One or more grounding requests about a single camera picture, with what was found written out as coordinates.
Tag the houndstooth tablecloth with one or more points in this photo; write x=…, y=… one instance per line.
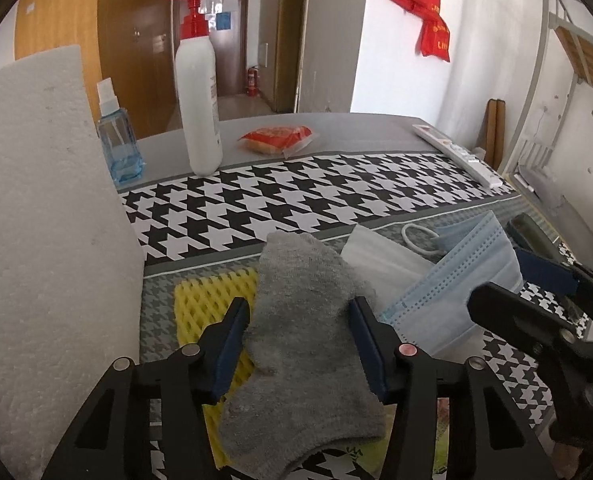
x=194, y=228

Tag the red hanging bags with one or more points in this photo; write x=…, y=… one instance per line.
x=434, y=35

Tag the red fire extinguisher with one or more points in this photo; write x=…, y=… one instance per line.
x=252, y=81

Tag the blue spray bottle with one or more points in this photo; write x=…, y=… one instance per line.
x=116, y=133

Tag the brown entrance door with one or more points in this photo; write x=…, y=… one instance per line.
x=228, y=32

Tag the red snack packet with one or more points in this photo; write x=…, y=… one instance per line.
x=282, y=141

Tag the wooden rods by wall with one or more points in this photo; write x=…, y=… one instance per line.
x=494, y=132

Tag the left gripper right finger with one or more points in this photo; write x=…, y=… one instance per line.
x=378, y=347

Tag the grey sock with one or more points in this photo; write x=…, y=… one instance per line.
x=308, y=389

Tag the white tissue sheet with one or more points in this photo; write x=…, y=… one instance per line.
x=389, y=268

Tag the green tissue packet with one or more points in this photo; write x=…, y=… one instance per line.
x=428, y=441

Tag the white metal loft bed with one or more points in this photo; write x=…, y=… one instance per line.
x=550, y=158

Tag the white remote control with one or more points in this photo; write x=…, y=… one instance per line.
x=478, y=170

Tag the wooden wardrobe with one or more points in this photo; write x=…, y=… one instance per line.
x=127, y=41

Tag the white red pump bottle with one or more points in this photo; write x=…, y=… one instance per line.
x=195, y=72

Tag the black smartphone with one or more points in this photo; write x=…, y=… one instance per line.
x=526, y=234

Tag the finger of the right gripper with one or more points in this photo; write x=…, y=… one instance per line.
x=545, y=273
x=514, y=319

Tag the yellow foam mesh sleeve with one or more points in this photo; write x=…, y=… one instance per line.
x=200, y=302

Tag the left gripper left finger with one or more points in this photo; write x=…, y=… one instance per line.
x=221, y=345

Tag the light blue face mask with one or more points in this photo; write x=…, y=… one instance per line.
x=432, y=313

